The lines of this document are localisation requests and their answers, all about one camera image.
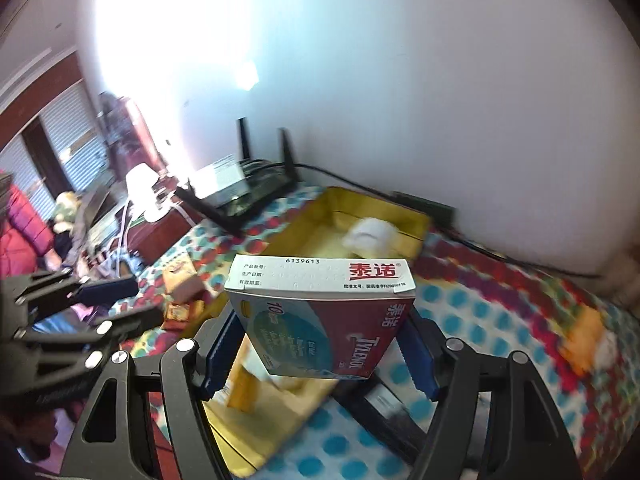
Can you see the white crumpled item in tray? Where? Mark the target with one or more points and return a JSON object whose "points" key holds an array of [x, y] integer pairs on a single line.
{"points": [[371, 235]]}

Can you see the black router with antennas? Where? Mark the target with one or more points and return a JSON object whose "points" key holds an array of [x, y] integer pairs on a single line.
{"points": [[260, 187]]}

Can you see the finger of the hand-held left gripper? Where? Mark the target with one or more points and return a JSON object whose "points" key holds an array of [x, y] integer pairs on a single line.
{"points": [[132, 322], [107, 288]]}

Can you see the small orange carton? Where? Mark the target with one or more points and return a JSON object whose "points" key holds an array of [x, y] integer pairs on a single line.
{"points": [[181, 275]]}

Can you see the polka dot tablecloth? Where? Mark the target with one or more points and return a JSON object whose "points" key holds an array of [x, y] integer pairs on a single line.
{"points": [[500, 310]]}

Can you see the orange and white packet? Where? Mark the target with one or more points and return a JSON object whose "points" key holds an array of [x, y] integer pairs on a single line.
{"points": [[586, 342]]}

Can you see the red and white medicine box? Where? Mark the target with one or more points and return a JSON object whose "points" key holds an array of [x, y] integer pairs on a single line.
{"points": [[320, 310]]}

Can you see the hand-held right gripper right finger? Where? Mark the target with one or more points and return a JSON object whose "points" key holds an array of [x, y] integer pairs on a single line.
{"points": [[418, 360]]}

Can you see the window with white blinds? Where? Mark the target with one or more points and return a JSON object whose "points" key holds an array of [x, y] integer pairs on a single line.
{"points": [[70, 125]]}

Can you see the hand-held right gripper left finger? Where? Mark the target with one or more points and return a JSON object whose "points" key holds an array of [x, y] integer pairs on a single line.
{"points": [[216, 360]]}

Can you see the white table lamp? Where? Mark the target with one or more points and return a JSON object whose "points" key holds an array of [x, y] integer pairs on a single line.
{"points": [[142, 191]]}

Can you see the dark red wooden desk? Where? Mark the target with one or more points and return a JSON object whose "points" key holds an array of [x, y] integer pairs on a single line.
{"points": [[155, 234]]}

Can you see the red padded jacket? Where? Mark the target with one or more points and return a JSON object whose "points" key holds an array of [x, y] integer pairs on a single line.
{"points": [[22, 230]]}

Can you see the pale plush toy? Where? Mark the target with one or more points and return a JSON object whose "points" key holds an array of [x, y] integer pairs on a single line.
{"points": [[66, 210]]}

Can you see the gold metal tin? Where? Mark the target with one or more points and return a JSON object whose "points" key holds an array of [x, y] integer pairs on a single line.
{"points": [[320, 237]]}

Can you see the black flat rectangular object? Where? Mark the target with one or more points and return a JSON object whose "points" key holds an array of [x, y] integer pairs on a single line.
{"points": [[385, 415]]}

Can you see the dark green power strip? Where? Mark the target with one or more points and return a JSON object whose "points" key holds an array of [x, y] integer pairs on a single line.
{"points": [[425, 206]]}

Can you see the yellow box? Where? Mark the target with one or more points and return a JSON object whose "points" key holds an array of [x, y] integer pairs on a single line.
{"points": [[247, 382]]}

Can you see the small red packet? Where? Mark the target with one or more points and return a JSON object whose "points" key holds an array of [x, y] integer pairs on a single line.
{"points": [[176, 314]]}

